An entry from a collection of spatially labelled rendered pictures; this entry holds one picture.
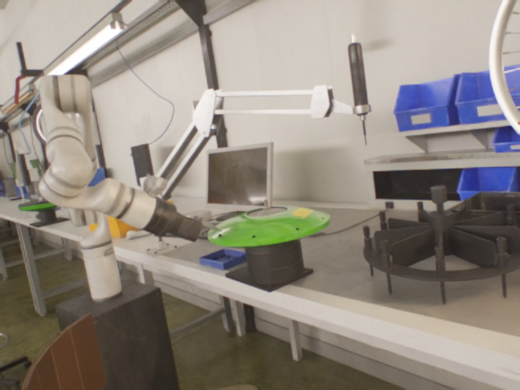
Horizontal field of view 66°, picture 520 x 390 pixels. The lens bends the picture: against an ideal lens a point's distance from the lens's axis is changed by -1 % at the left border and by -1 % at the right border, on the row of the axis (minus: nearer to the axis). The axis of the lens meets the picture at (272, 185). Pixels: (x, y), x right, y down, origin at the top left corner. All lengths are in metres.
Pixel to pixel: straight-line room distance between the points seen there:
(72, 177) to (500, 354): 0.75
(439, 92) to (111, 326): 1.39
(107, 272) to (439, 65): 1.38
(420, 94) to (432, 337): 1.14
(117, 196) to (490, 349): 0.69
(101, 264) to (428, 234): 0.95
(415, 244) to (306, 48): 1.37
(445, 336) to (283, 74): 1.69
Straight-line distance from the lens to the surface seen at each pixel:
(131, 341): 1.38
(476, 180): 1.64
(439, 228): 0.96
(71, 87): 1.06
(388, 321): 0.81
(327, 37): 2.01
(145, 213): 0.85
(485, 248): 0.89
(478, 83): 1.64
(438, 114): 1.48
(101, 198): 0.83
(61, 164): 0.80
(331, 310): 0.89
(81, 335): 1.16
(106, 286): 1.38
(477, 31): 1.67
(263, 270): 1.00
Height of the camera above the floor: 1.28
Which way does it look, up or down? 7 degrees down
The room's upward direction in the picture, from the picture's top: 8 degrees counter-clockwise
